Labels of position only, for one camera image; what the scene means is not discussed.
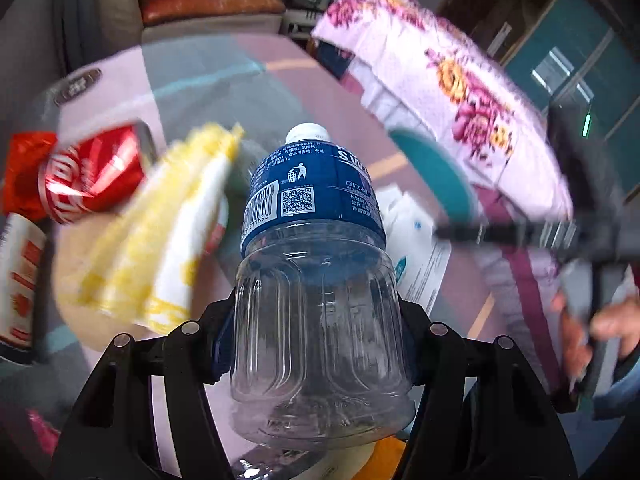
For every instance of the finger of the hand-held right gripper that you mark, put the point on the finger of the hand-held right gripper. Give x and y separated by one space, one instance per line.
500 234

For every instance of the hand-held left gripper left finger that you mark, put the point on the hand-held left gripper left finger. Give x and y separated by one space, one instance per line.
220 352

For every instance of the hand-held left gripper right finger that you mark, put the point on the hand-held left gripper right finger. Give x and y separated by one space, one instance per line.
422 357

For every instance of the teal round plate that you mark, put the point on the teal round plate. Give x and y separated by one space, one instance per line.
440 180

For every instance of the white paper packet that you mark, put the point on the white paper packet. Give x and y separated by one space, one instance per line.
415 250

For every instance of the clear plastic bottle blue label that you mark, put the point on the clear plastic bottle blue label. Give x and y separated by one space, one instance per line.
320 310

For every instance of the yellow white wrapper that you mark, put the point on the yellow white wrapper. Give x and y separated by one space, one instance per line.
150 240

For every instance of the white red drink can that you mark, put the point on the white red drink can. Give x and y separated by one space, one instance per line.
20 280

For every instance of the red soda can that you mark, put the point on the red soda can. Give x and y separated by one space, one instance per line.
85 180

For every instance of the person's right hand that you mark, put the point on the person's right hand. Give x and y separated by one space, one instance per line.
615 325

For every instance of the orange packet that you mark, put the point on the orange packet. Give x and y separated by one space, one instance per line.
385 460

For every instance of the teal cabinet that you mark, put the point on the teal cabinet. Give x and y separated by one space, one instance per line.
565 40

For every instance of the pink floral quilt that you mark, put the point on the pink floral quilt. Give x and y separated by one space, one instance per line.
450 60

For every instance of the pink wrapper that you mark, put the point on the pink wrapper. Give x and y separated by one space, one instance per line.
42 430

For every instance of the dark wooden cabinet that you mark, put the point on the dark wooden cabinet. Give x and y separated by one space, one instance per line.
495 0

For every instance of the dark blue cloth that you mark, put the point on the dark blue cloth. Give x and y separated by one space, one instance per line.
332 57

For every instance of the pink grey patchwork bed sheet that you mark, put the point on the pink grey patchwork bed sheet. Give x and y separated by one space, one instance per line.
210 85

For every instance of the red plastic wrapper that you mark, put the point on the red plastic wrapper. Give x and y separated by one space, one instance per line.
22 170

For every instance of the black audio equipment stack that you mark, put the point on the black audio equipment stack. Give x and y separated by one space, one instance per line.
305 10

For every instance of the orange sofa cushion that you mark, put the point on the orange sofa cushion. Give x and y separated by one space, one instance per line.
210 2

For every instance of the beige sofa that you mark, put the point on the beige sofa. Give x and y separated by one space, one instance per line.
120 10

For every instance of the grey curtain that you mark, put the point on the grey curtain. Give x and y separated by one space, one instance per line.
75 10

